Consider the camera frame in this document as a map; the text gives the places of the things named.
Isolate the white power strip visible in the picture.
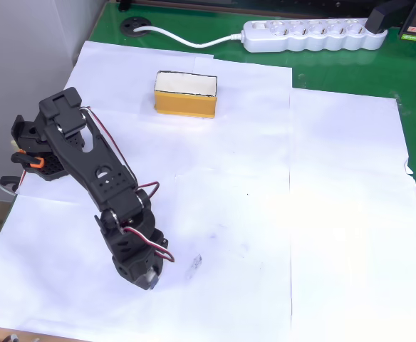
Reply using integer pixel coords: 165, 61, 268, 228
242, 18, 389, 53

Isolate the black round cable grommet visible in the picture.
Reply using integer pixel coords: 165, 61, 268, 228
120, 17, 152, 38

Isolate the black orange table clamp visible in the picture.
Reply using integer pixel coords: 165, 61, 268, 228
10, 150, 46, 169

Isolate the black power adapter plug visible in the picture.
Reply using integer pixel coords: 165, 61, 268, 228
365, 0, 416, 36

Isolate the white paper sheet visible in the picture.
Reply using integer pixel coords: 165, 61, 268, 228
288, 86, 416, 342
0, 170, 294, 342
15, 40, 293, 214

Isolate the black monitor stand base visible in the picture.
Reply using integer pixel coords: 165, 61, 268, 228
117, 0, 383, 19

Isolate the yellow box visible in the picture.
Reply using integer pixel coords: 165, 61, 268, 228
153, 70, 219, 120

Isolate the white power strip cable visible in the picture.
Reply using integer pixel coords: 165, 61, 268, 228
132, 25, 245, 48

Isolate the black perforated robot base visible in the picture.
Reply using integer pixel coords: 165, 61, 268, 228
33, 151, 70, 182

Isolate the red white black servo wire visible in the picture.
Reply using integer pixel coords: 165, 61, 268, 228
81, 105, 161, 199
120, 226, 176, 264

